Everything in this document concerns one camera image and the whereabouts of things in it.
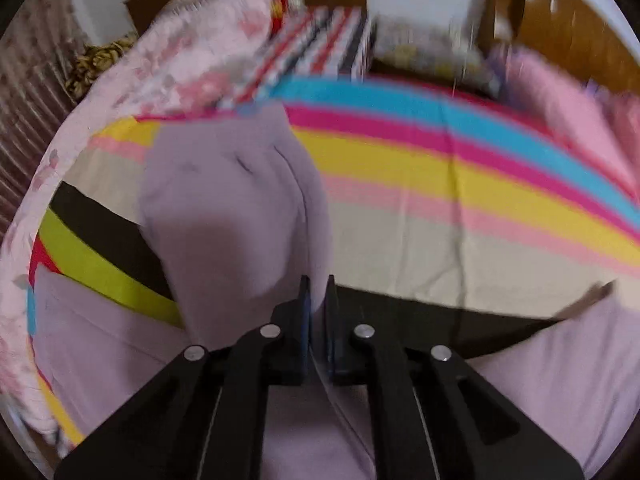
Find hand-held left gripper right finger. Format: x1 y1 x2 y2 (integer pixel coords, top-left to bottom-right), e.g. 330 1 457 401
322 275 585 480

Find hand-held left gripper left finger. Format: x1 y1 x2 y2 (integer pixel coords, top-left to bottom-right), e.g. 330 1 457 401
54 275 313 480

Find lilac pants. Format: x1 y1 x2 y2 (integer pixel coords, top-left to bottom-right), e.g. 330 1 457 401
35 105 637 480

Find rainbow striped bedsheet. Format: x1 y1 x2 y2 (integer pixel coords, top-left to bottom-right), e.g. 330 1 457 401
27 75 640 451

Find red white striped pillow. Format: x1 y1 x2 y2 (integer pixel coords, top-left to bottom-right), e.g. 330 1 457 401
220 7 373 111

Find pink floral quilt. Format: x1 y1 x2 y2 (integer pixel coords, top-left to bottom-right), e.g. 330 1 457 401
0 0 283 458

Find pale floral pillow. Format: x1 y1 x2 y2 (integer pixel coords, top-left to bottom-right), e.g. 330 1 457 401
372 17 501 96

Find pink blanket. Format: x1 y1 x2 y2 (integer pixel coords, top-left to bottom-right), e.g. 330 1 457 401
492 45 640 196

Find dark yellow floral cloth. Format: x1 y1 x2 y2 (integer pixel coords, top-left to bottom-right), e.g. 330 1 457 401
64 35 138 102

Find pink patterned curtain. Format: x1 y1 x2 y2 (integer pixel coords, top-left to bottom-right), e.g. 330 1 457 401
0 0 83 233

